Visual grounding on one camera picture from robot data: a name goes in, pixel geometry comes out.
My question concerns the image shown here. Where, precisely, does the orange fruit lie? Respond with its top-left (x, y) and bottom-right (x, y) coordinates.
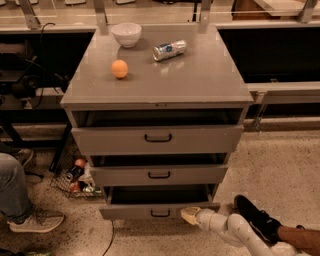
top-left (111, 60), bottom-right (128, 79)

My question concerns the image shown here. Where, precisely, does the dark machine on left shelf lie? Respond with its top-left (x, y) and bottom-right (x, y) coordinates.
top-left (0, 41), bottom-right (41, 99)

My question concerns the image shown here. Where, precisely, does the black sneaker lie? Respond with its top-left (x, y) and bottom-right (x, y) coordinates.
top-left (234, 195), bottom-right (282, 245)

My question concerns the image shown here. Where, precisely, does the black cable on left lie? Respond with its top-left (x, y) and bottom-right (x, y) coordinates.
top-left (19, 22), bottom-right (69, 109)

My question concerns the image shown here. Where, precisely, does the grey bottom drawer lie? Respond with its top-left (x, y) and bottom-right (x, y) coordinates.
top-left (100, 184), bottom-right (220, 220)

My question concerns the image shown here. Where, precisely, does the red apple in basket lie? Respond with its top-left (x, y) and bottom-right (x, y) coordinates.
top-left (74, 158), bottom-right (87, 169)

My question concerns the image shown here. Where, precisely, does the grey metal drawer cabinet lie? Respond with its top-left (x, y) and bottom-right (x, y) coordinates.
top-left (60, 23), bottom-right (255, 204)

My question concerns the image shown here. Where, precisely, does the blue jeans leg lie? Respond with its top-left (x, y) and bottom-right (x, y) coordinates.
top-left (0, 153), bottom-right (34, 224)

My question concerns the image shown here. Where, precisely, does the silver blue drink can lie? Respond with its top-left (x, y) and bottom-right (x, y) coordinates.
top-left (153, 40), bottom-right (187, 61)

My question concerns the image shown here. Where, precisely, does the grey knit sneaker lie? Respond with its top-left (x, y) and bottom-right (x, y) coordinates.
top-left (7, 209), bottom-right (65, 233)

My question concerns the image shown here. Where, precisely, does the grey top drawer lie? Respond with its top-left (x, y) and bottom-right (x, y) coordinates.
top-left (72, 108), bottom-right (243, 156)

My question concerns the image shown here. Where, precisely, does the grey drawer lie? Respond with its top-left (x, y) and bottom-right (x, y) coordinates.
top-left (90, 154), bottom-right (227, 186)
top-left (100, 184), bottom-right (220, 220)
top-left (72, 108), bottom-right (243, 156)

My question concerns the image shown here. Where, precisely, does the wire basket on floor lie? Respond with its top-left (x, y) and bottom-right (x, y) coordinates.
top-left (49, 146), bottom-right (104, 200)

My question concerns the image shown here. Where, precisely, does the dark blue can in basket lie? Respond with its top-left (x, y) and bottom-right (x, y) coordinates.
top-left (65, 166), bottom-right (84, 182)

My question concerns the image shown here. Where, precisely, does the white ceramic bowl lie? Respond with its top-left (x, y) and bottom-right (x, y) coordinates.
top-left (111, 23), bottom-right (142, 48)

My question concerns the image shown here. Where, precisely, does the grey middle drawer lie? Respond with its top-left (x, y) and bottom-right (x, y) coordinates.
top-left (90, 154), bottom-right (227, 186)

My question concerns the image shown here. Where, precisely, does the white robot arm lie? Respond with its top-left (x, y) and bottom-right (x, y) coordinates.
top-left (181, 207), bottom-right (310, 256)

